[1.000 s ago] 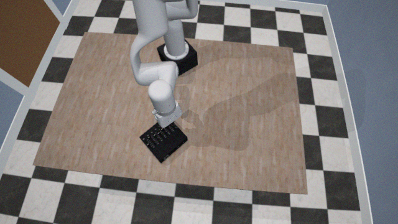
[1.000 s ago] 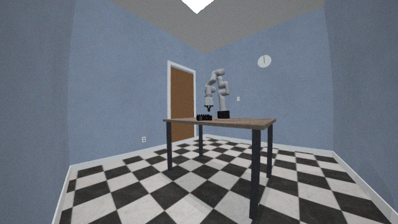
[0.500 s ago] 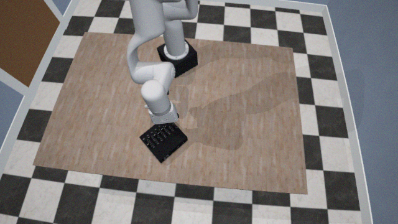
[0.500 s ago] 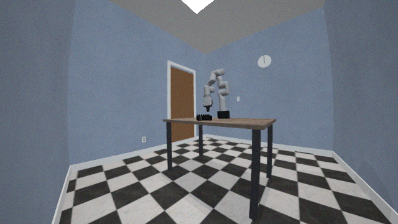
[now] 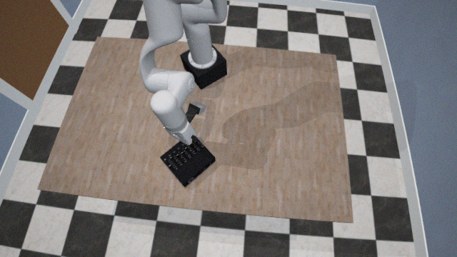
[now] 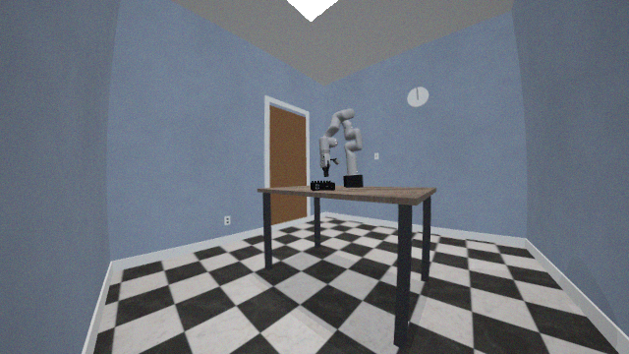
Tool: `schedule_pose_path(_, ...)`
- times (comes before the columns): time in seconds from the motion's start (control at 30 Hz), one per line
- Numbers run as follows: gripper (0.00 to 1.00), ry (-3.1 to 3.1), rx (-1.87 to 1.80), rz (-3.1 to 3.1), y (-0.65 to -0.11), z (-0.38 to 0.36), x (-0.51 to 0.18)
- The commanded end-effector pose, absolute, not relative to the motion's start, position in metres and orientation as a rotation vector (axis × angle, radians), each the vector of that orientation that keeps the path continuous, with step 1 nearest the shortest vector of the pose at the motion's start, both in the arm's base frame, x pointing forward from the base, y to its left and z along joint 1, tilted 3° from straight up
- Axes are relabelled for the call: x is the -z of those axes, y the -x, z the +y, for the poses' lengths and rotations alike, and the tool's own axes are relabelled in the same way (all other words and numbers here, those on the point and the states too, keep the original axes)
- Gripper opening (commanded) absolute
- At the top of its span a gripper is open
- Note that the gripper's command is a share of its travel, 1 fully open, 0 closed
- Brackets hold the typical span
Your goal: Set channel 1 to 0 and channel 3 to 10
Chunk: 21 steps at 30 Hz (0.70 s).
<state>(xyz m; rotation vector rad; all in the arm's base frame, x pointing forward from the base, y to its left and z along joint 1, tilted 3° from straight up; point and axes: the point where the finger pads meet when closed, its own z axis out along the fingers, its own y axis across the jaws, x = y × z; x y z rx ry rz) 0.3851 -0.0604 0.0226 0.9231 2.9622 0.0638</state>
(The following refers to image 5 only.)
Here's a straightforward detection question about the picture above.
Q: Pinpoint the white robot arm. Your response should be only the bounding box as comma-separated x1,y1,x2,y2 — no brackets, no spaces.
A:
139,0,227,132

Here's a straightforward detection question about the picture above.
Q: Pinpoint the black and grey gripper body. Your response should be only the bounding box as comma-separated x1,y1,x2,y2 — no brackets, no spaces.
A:
164,119,196,145

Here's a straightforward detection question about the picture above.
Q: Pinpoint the black lighting desk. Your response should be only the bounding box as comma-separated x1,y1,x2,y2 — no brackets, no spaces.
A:
160,136,216,187

